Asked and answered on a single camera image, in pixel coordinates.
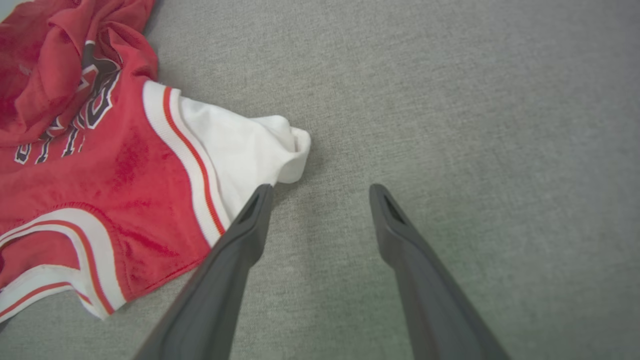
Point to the grey fabric sofa cushion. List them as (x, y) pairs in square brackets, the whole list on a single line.
[(450, 100)]

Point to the red and white basketball jersey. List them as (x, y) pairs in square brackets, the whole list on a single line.
[(125, 175)]

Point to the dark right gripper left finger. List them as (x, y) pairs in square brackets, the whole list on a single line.
[(215, 300)]

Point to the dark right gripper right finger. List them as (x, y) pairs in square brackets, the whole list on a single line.
[(430, 300)]

